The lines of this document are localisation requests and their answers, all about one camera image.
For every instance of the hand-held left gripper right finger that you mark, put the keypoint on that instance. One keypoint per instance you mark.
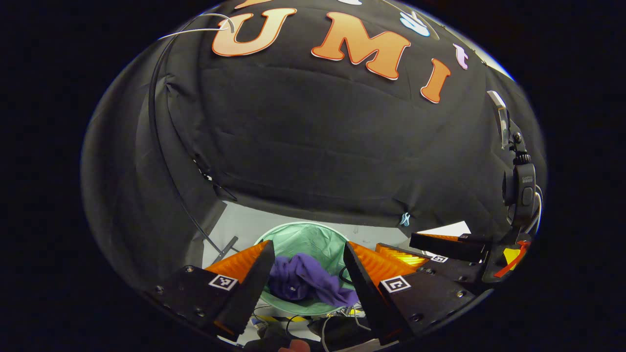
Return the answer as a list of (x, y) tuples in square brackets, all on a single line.
[(371, 298)]

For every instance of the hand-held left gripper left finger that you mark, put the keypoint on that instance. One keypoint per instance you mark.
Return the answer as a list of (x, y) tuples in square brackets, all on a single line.
[(247, 293)]

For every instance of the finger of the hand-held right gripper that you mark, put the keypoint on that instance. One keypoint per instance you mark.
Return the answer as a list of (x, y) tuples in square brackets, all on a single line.
[(450, 247), (459, 271)]

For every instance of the green laundry hamper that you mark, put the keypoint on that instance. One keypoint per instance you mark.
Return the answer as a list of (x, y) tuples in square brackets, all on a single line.
[(308, 239)]

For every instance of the black metal clothes rack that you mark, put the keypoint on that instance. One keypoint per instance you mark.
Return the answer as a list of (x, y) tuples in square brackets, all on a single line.
[(230, 246)]

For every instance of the white clothes hanger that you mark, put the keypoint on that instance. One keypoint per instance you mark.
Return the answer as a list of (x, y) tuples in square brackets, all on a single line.
[(195, 31)]

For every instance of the light blue clip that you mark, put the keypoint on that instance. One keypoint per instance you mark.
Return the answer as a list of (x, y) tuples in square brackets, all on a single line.
[(405, 219)]

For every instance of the black backdrop cloth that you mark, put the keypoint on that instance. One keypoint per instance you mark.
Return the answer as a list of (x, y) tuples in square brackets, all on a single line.
[(318, 146)]

